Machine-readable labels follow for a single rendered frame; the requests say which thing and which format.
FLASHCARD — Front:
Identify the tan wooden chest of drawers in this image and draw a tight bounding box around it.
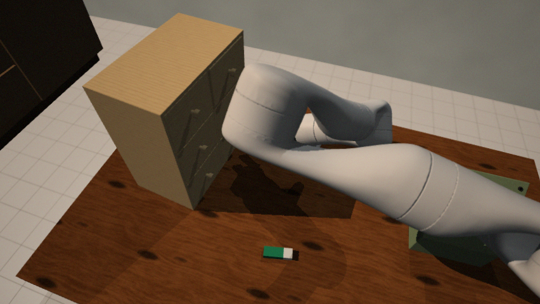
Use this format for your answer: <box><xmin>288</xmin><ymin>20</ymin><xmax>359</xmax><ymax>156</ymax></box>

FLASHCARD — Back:
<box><xmin>82</xmin><ymin>13</ymin><xmax>245</xmax><ymax>210</ymax></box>

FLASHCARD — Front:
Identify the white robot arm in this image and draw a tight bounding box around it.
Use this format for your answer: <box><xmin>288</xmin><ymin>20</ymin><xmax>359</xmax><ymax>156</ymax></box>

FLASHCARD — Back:
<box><xmin>222</xmin><ymin>63</ymin><xmax>540</xmax><ymax>298</ymax></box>

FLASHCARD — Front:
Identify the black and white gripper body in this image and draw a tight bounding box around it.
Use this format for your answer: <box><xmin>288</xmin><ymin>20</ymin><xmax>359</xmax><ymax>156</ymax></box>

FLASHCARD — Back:
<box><xmin>294</xmin><ymin>113</ymin><xmax>321</xmax><ymax>148</ymax></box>

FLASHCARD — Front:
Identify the dark olive drawer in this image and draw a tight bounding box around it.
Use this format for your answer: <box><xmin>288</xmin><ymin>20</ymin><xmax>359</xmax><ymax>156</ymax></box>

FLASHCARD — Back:
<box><xmin>187</xmin><ymin>143</ymin><xmax>222</xmax><ymax>206</ymax></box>
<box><xmin>209</xmin><ymin>36</ymin><xmax>244</xmax><ymax>106</ymax></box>
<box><xmin>163</xmin><ymin>71</ymin><xmax>213</xmax><ymax>153</ymax></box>
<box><xmin>215</xmin><ymin>83</ymin><xmax>237</xmax><ymax>138</ymax></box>
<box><xmin>177</xmin><ymin>112</ymin><xmax>218</xmax><ymax>183</ymax></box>
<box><xmin>220</xmin><ymin>136</ymin><xmax>235</xmax><ymax>164</ymax></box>

